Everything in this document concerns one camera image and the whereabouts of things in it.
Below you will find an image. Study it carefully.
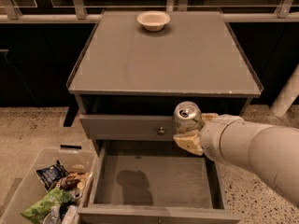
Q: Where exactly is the clear plastic bottle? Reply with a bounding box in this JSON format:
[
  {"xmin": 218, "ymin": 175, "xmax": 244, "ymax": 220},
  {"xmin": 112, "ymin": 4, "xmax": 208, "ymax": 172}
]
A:
[{"xmin": 43, "ymin": 205, "xmax": 61, "ymax": 224}]

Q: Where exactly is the green snack bag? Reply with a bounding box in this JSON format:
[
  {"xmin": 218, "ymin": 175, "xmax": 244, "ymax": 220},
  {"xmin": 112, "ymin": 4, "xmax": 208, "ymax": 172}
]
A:
[{"xmin": 21, "ymin": 188, "xmax": 74, "ymax": 224}]

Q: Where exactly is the open grey middle drawer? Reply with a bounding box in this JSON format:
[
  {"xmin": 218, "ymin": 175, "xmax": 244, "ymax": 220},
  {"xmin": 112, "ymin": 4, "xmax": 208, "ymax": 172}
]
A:
[{"xmin": 78, "ymin": 141, "xmax": 240, "ymax": 224}]

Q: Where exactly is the clear plastic storage bin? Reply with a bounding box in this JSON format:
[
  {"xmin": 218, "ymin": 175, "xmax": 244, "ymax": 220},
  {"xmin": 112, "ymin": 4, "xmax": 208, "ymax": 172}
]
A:
[{"xmin": 0, "ymin": 148, "xmax": 97, "ymax": 224}]

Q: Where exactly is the grey top drawer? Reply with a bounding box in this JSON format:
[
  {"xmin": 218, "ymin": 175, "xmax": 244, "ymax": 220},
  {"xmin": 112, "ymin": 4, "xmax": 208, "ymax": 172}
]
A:
[{"xmin": 79, "ymin": 115, "xmax": 176, "ymax": 141}]

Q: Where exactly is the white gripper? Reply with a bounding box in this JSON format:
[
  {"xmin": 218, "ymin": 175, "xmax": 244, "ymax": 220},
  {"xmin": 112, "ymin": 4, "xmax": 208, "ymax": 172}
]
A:
[{"xmin": 173, "ymin": 113, "xmax": 243, "ymax": 164}]

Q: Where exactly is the white round post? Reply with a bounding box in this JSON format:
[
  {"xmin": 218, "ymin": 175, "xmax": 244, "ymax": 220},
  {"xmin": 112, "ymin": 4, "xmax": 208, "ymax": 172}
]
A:
[{"xmin": 270, "ymin": 64, "xmax": 299, "ymax": 117}]

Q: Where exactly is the brown snack packet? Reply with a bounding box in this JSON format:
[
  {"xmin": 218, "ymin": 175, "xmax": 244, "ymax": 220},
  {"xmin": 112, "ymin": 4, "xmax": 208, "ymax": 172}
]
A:
[{"xmin": 56, "ymin": 172, "xmax": 92, "ymax": 192}]

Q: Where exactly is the dark blue snack bag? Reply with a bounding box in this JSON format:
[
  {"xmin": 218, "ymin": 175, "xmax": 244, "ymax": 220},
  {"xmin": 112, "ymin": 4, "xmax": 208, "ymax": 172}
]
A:
[{"xmin": 36, "ymin": 161, "xmax": 69, "ymax": 191}]

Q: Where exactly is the metal window railing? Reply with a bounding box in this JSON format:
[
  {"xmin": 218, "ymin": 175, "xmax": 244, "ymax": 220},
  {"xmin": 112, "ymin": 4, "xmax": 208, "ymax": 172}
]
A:
[{"xmin": 0, "ymin": 0, "xmax": 299, "ymax": 23}]

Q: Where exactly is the round metal drawer knob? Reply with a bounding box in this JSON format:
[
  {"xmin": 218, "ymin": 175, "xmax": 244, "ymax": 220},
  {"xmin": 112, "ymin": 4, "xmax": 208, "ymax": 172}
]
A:
[{"xmin": 157, "ymin": 127, "xmax": 165, "ymax": 135}]

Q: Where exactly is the green white 7up can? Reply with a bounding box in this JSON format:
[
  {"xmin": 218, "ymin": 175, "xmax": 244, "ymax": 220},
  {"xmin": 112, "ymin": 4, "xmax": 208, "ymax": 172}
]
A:
[{"xmin": 174, "ymin": 101, "xmax": 202, "ymax": 133}]

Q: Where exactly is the grey drawer cabinet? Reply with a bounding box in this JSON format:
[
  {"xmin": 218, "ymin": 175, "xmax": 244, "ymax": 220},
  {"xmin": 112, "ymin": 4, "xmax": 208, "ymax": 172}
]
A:
[{"xmin": 65, "ymin": 10, "xmax": 264, "ymax": 224}]

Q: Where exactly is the white paper bowl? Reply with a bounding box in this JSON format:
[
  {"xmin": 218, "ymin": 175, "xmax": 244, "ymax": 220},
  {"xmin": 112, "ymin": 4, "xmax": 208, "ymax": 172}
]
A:
[{"xmin": 136, "ymin": 11, "xmax": 171, "ymax": 32}]

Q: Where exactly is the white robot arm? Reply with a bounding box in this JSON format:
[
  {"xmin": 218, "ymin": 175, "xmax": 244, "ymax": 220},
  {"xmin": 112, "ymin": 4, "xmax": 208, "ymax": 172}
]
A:
[{"xmin": 174, "ymin": 114, "xmax": 299, "ymax": 206}]

